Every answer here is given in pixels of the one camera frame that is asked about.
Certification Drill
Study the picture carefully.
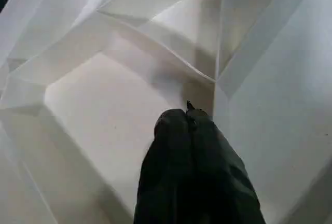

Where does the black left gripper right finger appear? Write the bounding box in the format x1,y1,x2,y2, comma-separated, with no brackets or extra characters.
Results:
185,100,268,224

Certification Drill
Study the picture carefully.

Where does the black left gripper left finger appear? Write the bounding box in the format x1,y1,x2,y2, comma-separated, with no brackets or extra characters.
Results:
133,108,195,224

